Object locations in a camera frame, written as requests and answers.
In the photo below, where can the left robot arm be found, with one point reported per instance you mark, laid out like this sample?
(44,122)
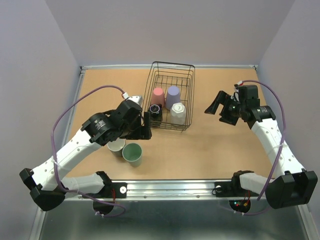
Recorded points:
(48,184)

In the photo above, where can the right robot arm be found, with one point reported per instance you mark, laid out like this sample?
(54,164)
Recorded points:
(288,182)

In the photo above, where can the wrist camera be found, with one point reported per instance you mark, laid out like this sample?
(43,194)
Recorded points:
(237,85)
(138,99)

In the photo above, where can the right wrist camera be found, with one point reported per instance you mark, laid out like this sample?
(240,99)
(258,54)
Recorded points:
(237,85)

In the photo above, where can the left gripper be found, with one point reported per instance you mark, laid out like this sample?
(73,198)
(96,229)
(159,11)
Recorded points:
(146,134)

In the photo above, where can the black mug white inside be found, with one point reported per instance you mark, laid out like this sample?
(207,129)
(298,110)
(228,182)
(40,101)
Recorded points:
(156,114)

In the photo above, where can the lavender cup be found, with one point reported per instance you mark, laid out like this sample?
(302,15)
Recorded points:
(172,97)

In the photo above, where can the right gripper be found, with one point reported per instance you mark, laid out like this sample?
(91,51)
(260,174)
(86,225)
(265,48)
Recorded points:
(221,98)

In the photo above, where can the black wire dish rack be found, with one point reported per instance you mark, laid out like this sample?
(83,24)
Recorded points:
(165,74)

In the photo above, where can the green cup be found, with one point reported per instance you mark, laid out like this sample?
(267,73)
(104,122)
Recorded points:
(132,153)

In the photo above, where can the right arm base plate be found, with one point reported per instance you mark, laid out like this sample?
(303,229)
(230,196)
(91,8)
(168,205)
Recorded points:
(226,189)

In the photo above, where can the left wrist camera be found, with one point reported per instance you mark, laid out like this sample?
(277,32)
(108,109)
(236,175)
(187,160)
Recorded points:
(138,99)

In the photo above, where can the pink cup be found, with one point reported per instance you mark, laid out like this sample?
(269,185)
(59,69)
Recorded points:
(158,97)

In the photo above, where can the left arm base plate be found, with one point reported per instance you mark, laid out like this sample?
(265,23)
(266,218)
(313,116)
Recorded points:
(117,190)

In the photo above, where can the grey mug white inside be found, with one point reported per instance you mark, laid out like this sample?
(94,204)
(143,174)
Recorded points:
(116,147)

